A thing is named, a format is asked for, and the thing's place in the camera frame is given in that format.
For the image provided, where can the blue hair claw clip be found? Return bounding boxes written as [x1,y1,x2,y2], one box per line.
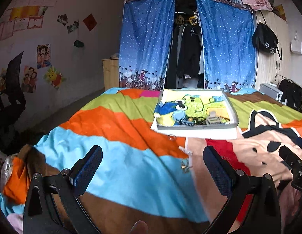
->
[172,112,194,127]

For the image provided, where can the family cartoon poster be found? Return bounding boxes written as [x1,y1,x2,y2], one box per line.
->
[21,66,37,93]

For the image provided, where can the red diamond paper decoration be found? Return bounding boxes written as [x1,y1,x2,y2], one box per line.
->
[83,13,98,31]

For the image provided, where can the yellow pikachu sticker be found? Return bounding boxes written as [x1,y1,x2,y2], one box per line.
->
[43,66,66,89]

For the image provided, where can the grey hair comb clip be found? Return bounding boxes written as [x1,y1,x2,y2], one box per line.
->
[205,111,222,125]

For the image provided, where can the black drawstring bag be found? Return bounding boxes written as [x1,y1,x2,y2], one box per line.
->
[251,11,283,61]

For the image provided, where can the silver ring earring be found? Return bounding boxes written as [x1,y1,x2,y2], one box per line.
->
[168,134,176,141]

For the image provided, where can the small wooden cabinet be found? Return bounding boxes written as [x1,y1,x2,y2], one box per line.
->
[102,58,119,90]

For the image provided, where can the colourful cartoon bed blanket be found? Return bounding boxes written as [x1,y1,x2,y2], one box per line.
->
[0,87,302,234]

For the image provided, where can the white small cabinet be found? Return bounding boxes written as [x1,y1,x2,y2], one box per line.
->
[259,83,287,105]

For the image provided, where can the person's left hand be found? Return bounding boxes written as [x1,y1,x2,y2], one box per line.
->
[129,220,148,234]

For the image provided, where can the award certificates on wall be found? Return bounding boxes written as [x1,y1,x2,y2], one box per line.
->
[0,0,57,41]

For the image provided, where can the black clothes heap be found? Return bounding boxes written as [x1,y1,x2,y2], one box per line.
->
[278,78,302,113]

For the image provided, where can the white cartoon jewelry box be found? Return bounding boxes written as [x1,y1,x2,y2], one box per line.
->
[151,89,239,140]

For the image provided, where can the anime character poster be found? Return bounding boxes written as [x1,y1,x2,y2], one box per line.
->
[36,44,51,69]

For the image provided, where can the blue fabric wardrobe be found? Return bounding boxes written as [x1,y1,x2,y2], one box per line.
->
[119,0,256,92]

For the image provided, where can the light wooden wardrobe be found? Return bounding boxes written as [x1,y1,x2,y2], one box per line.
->
[253,8,292,92]

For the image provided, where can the white paper bag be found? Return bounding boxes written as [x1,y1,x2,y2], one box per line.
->
[291,31,302,56]

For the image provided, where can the wall photos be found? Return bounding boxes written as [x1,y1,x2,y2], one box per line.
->
[57,14,79,33]

